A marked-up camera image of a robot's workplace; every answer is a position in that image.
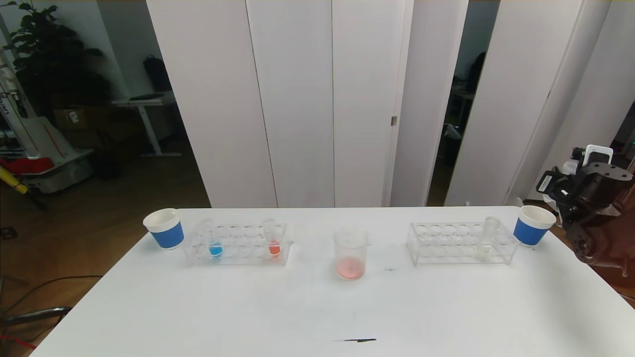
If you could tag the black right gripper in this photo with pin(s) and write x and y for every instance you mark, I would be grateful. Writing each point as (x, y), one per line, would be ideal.
(546, 184)

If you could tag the test tube with blue pigment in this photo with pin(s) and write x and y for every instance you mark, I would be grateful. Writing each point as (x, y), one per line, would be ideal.
(215, 251)

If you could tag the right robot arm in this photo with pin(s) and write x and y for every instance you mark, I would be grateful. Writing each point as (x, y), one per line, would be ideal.
(603, 183)

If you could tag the test tube with pale yellow pigment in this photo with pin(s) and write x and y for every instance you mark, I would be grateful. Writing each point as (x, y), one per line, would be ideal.
(483, 249)

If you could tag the clear acrylic test tube rack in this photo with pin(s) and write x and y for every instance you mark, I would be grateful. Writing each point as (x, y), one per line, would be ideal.
(456, 248)
(243, 248)

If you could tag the clear plastic beaker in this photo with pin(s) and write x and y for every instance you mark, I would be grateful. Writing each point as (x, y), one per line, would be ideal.
(350, 265)

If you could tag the test tube with red pigment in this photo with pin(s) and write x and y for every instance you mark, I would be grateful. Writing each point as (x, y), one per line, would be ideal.
(274, 249)

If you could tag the white partition foot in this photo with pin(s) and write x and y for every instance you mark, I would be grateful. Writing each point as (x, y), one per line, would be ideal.
(517, 203)

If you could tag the blue white paper cup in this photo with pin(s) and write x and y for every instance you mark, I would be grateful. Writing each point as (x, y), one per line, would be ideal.
(529, 232)
(167, 235)

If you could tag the reddish brown stand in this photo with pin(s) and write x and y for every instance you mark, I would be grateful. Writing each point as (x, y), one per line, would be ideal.
(627, 290)

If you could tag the narrow white partition panel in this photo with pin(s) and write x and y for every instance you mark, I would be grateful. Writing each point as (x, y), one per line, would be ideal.
(426, 99)

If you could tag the black backpack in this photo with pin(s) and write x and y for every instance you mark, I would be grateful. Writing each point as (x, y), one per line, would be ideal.
(157, 73)

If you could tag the white office desk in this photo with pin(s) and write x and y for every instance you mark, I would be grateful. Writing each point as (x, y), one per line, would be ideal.
(146, 104)

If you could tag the cardboard box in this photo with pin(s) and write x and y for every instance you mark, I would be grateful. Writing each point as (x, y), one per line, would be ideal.
(74, 119)

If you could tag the white machine with base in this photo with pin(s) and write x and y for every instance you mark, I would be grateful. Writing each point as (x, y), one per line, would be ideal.
(44, 148)

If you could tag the dark green potted plant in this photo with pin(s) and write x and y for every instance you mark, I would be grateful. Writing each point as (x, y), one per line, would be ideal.
(54, 64)

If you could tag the metal chair leg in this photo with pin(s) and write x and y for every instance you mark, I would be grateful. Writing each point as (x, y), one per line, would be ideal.
(44, 314)

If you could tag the black floor outlet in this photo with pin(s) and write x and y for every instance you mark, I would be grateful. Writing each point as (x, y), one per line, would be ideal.
(8, 233)

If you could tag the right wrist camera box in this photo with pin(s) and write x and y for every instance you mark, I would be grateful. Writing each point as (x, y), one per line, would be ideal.
(598, 154)

